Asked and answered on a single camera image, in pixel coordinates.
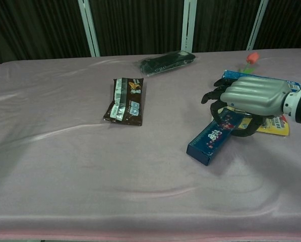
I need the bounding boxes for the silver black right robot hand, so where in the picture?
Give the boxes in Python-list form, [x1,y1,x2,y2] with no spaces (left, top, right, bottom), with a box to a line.
[201,75,292,138]

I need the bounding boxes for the dark blue rectangular box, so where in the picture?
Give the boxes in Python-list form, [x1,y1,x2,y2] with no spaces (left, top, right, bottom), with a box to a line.
[186,107,253,166]

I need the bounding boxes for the blue Oreo box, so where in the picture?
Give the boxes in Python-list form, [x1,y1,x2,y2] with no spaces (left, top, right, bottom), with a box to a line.
[221,70,301,93]

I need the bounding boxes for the artificial pink tulip flower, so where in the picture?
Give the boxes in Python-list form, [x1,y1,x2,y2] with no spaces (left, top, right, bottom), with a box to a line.
[237,51,260,74]

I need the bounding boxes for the razor on yellow card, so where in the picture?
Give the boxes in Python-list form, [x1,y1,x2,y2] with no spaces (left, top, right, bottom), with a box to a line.
[224,105,291,137]

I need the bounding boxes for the black socks in plastic bag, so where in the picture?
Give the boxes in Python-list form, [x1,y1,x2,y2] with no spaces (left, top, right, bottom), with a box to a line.
[133,50,197,78]

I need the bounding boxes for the brown snack packet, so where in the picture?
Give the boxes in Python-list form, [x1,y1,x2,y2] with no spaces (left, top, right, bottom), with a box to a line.
[102,77,147,126]

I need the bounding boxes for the black pleated curtain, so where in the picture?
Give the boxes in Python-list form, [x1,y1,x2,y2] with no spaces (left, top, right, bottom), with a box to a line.
[0,0,301,67]

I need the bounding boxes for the pink tablecloth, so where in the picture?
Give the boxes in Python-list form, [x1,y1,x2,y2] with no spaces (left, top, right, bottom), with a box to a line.
[0,49,301,240]

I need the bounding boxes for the white metal frame post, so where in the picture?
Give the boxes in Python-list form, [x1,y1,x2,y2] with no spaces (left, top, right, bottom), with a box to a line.
[77,0,101,57]
[246,0,269,50]
[180,0,198,53]

